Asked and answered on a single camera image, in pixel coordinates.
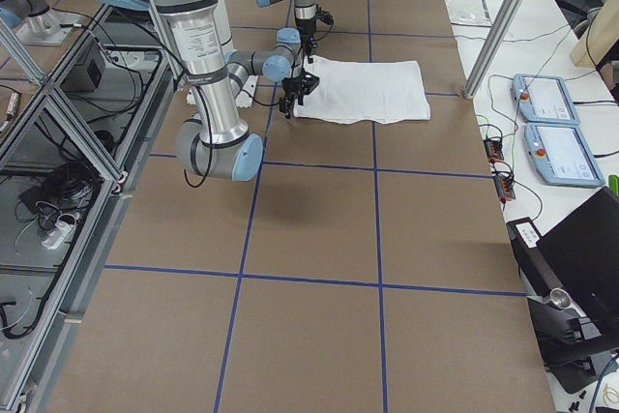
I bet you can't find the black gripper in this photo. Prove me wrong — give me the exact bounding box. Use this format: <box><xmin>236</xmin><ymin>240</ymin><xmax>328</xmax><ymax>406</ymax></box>
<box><xmin>294</xmin><ymin>9</ymin><xmax>333</xmax><ymax>56</ymax></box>
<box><xmin>280</xmin><ymin>54</ymin><xmax>320</xmax><ymax>119</ymax></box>

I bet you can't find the bundle of floor cables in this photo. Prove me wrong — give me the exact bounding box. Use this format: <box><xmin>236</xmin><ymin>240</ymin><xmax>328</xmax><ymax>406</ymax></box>
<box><xmin>14</xmin><ymin>161</ymin><xmax>103</xmax><ymax>252</ymax></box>

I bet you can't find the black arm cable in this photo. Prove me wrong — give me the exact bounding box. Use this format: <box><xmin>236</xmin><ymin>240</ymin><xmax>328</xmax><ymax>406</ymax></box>
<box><xmin>249</xmin><ymin>78</ymin><xmax>291</xmax><ymax>107</ymax></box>
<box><xmin>311</xmin><ymin>9</ymin><xmax>335</xmax><ymax>44</ymax></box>

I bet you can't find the white long-sleeve printed shirt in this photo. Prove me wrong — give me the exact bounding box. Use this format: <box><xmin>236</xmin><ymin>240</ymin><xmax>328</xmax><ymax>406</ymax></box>
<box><xmin>293</xmin><ymin>56</ymin><xmax>431</xmax><ymax>125</ymax></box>

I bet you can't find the upper blue teach pendant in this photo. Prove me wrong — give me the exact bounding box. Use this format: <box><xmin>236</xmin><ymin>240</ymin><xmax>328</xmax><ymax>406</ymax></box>
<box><xmin>512</xmin><ymin>74</ymin><xmax>579</xmax><ymax>126</ymax></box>

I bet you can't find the aluminium frame post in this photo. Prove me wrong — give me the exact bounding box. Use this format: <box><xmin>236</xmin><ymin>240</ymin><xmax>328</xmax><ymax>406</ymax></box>
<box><xmin>463</xmin><ymin>0</ymin><xmax>523</xmax><ymax>100</ymax></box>

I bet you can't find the black laptop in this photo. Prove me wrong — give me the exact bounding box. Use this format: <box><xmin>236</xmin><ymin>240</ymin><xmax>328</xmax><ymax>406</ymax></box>
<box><xmin>537</xmin><ymin>187</ymin><xmax>618</xmax><ymax>332</ymax></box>

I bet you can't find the blue teach pendant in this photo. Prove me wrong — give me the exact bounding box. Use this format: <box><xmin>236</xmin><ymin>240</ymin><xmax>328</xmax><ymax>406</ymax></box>
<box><xmin>512</xmin><ymin>74</ymin><xmax>579</xmax><ymax>126</ymax></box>
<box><xmin>524</xmin><ymin>123</ymin><xmax>604</xmax><ymax>188</ymax></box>

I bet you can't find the clear plastic document sleeve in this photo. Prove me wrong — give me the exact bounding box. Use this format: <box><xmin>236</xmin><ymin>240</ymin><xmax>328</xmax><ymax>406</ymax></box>
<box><xmin>445</xmin><ymin>0</ymin><xmax>492</xmax><ymax>27</ymax></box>

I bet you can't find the lower blue teach pendant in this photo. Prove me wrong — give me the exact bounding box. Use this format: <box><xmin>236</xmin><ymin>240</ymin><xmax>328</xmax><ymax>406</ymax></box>
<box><xmin>524</xmin><ymin>123</ymin><xmax>604</xmax><ymax>188</ymax></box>

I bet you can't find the orange-black connector module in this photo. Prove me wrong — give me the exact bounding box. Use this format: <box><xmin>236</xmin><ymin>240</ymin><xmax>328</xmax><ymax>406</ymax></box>
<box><xmin>484</xmin><ymin>137</ymin><xmax>505</xmax><ymax>162</ymax></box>
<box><xmin>493</xmin><ymin>174</ymin><xmax>516</xmax><ymax>203</ymax></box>

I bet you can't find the black power adapter box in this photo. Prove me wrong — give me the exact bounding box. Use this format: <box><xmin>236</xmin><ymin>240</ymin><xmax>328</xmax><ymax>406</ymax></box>
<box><xmin>506</xmin><ymin>217</ymin><xmax>546</xmax><ymax>287</ymax></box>

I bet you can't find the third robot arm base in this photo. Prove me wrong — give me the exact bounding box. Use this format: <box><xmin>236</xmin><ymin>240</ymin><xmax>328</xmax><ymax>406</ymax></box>
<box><xmin>1</xmin><ymin>0</ymin><xmax>72</xmax><ymax>46</ymax></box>

